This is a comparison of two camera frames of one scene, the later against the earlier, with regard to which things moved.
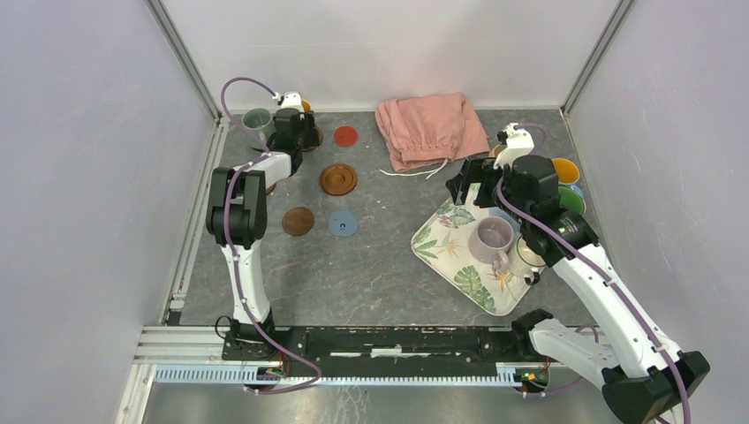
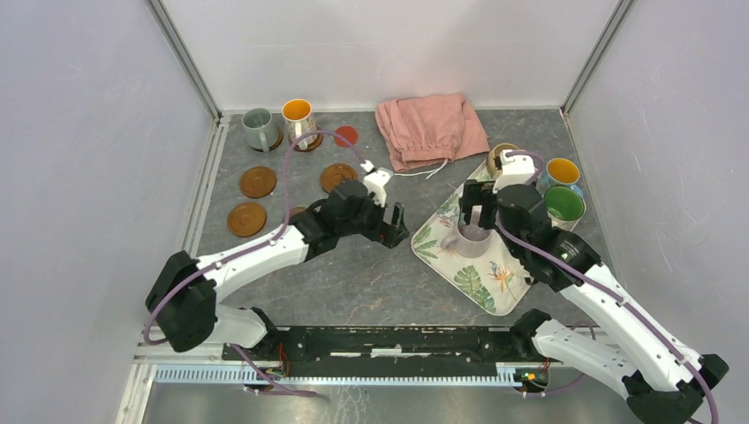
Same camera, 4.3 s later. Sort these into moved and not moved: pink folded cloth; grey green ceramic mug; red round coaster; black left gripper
Moved: black left gripper
Not moved: pink folded cloth; grey green ceramic mug; red round coaster
